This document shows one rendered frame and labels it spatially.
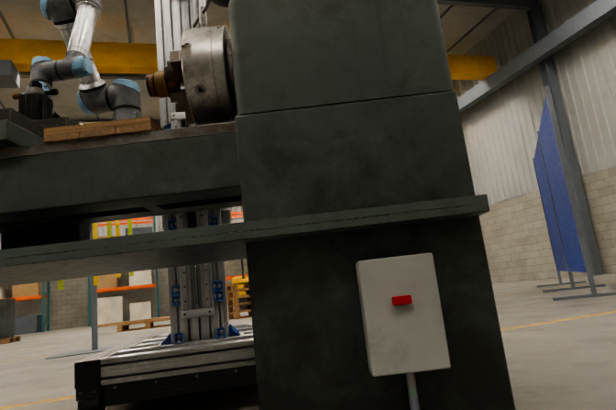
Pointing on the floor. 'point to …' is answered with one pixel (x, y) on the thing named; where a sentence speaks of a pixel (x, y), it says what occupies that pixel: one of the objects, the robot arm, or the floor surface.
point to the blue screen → (560, 205)
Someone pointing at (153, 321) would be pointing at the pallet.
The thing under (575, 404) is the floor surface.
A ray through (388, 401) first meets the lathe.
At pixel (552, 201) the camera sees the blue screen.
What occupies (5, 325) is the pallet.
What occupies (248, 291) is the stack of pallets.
